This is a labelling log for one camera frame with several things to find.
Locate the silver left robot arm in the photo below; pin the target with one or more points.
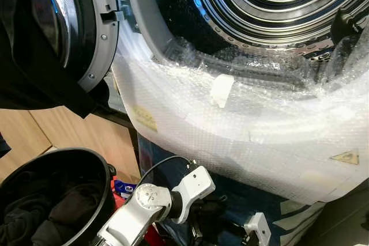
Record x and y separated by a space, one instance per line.
135 214

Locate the white front-load washing machine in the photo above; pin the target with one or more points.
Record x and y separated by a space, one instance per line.
271 142

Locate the dark clothes pile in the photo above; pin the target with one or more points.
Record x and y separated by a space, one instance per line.
52 211

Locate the clear bubble wrap sheet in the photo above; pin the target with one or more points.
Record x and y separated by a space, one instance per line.
259 136

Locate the blue white packet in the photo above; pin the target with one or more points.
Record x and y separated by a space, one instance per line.
124 188

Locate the black round laundry bucket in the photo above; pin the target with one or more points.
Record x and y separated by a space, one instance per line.
104 191

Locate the yellow rectangular sticker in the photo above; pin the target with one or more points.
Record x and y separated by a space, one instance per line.
144 119

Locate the yellow triangle warning sticker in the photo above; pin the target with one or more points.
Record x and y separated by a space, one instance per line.
346 157

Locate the round grey washer door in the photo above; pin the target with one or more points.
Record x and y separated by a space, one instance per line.
98 44

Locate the steel perforated washer drum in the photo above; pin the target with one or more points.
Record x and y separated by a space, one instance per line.
288 4

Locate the black door latch piece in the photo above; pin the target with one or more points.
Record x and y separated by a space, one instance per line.
344 27

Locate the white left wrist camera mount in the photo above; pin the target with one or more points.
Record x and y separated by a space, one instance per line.
195 185

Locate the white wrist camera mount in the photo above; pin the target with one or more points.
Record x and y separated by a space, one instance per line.
195 185
258 226

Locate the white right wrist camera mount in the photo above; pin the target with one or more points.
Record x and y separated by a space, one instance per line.
258 226

